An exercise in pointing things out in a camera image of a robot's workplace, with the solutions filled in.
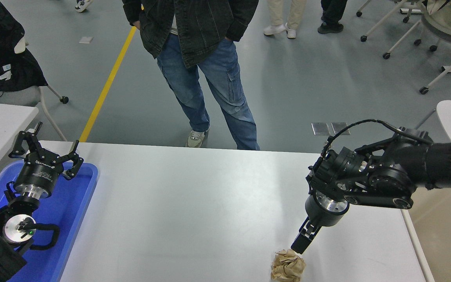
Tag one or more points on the tan paper ball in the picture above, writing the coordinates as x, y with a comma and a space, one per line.
288, 266

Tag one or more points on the cream jacket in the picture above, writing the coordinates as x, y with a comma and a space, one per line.
450, 15

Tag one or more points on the blue plastic tray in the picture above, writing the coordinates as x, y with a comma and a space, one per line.
69, 219

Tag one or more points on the metal floor plate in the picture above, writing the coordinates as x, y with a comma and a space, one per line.
341, 127
321, 129

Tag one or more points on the large pale bin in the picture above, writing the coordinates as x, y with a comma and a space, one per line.
441, 243

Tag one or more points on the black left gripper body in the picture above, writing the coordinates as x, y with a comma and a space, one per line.
37, 172

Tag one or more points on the person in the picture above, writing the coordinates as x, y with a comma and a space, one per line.
284, 17
210, 78
333, 15
81, 4

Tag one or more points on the grey chair with white legs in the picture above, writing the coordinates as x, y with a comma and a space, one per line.
386, 56
14, 98
444, 33

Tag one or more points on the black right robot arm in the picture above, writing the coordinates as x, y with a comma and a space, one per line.
397, 172

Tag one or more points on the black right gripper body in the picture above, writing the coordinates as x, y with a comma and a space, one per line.
321, 217

